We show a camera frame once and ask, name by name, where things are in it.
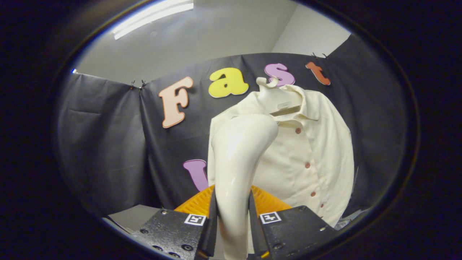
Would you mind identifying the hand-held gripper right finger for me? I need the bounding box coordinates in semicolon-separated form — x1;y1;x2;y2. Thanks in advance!
248;185;339;260

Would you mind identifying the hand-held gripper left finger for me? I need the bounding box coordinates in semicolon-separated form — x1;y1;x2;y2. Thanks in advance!
131;185;218;260

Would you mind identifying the white garment steamer head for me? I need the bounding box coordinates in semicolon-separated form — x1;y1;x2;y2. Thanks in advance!
210;114;279;260

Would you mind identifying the cream button-up shirt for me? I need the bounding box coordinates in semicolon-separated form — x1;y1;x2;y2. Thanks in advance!
207;84;355;229

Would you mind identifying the white clothes hanger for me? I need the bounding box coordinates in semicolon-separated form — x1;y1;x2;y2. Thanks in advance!
255;76;304;117

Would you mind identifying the black backdrop cloth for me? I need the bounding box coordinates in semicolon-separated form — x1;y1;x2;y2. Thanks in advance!
57;34;409;218

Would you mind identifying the ceiling light panel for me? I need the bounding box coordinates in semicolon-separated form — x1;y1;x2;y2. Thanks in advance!
112;0;195;40

